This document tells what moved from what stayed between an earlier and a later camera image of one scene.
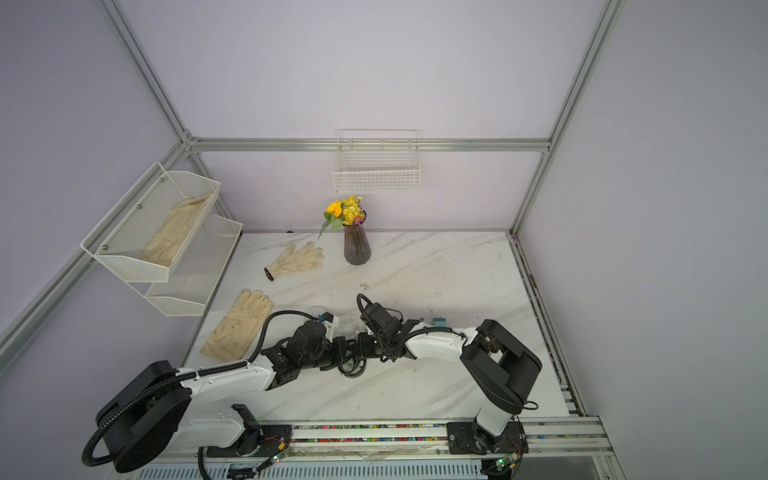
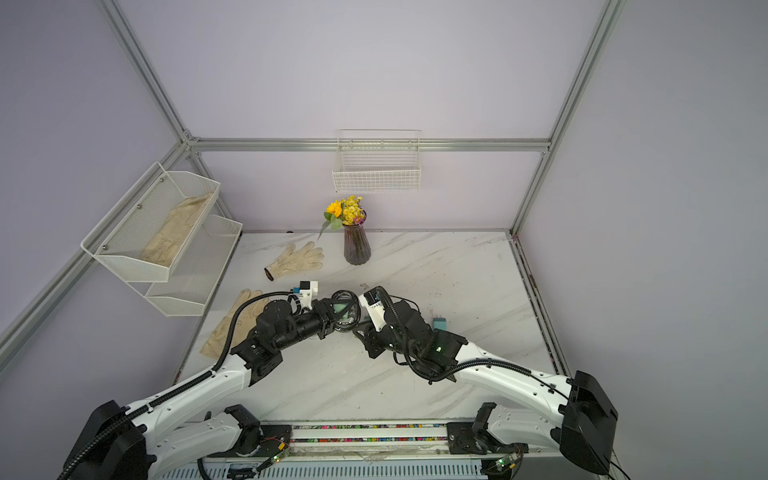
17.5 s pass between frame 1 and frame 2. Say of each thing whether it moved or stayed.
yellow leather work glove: stayed
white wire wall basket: stayed
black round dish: moved
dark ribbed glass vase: stayed
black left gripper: moved
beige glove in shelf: stayed
